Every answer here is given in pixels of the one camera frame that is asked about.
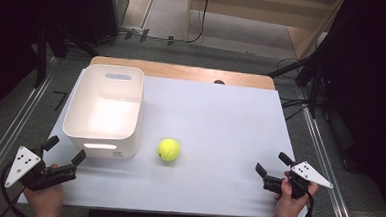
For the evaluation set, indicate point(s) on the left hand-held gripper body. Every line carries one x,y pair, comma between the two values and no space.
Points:
32,175

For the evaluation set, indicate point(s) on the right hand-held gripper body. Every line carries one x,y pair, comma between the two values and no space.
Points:
311,174

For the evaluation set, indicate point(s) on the white plastic storage bin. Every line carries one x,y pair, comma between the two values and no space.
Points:
103,117

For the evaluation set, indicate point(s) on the yellow tennis ball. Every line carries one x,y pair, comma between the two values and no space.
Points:
168,150

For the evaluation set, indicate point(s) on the person's left hand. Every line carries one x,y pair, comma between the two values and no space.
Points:
44,202

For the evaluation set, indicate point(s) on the person's right hand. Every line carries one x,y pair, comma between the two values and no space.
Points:
287,203

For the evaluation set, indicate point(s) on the white table sheet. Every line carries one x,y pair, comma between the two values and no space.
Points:
213,129

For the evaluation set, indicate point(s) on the black metal stand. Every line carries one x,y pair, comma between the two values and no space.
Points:
313,71
43,54

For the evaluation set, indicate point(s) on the wooden table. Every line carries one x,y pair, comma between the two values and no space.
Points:
183,71

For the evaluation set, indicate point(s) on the dark cabinet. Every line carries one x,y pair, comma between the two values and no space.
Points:
106,7

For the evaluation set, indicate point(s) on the light wooden shelf unit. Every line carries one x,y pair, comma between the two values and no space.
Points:
259,12

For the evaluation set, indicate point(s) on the aluminium floor rail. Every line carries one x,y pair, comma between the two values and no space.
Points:
328,169
9,135

